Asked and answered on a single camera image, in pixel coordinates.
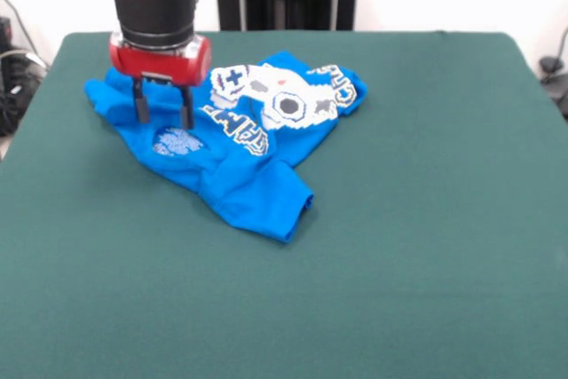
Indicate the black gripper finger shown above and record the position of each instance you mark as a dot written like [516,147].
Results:
[141,104]
[186,110]

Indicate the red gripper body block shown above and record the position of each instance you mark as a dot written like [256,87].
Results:
[160,66]

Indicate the blue printed shirt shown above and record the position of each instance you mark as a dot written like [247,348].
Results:
[248,183]

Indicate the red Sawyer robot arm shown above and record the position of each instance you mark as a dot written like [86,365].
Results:
[153,2]

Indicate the dark green table cloth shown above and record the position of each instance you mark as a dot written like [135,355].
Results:
[399,219]

